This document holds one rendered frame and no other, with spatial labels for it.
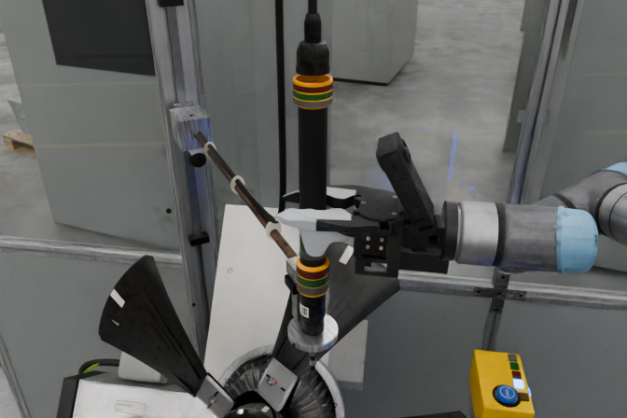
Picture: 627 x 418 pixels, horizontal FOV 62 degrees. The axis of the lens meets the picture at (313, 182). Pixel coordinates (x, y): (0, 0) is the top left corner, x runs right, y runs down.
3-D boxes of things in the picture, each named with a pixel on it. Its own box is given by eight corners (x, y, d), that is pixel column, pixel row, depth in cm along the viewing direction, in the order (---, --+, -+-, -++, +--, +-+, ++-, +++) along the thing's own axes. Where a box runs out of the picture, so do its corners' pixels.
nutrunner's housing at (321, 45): (294, 342, 75) (287, 12, 54) (318, 334, 77) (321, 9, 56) (306, 361, 72) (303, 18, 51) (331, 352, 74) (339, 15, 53)
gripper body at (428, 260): (348, 274, 63) (451, 285, 62) (351, 214, 59) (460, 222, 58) (354, 240, 70) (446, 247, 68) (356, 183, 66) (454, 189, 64)
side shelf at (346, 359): (251, 314, 163) (251, 307, 162) (367, 327, 159) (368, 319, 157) (229, 375, 142) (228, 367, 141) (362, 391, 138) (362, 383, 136)
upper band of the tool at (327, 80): (286, 101, 59) (286, 76, 57) (321, 95, 61) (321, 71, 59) (303, 113, 55) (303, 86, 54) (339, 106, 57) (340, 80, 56)
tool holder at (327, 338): (273, 317, 76) (271, 262, 72) (317, 303, 79) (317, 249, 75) (300, 359, 69) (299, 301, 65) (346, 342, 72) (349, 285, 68)
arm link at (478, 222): (501, 224, 57) (491, 188, 64) (458, 220, 58) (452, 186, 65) (490, 279, 61) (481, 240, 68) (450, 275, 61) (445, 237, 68)
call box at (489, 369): (467, 381, 123) (473, 347, 118) (511, 386, 122) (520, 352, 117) (476, 441, 109) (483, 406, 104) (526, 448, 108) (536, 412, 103)
